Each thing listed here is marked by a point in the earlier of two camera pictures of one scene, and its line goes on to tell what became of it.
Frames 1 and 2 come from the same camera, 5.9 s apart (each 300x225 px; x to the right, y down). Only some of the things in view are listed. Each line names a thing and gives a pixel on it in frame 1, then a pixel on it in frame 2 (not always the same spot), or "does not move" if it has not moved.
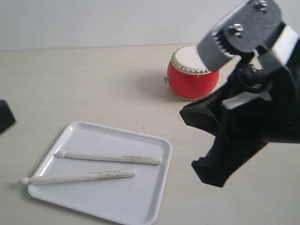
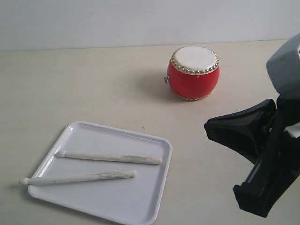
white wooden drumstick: x=109 y=158 does not move
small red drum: x=188 y=77 does not move
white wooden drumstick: x=122 y=173 does not move
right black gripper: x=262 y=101 -> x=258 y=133
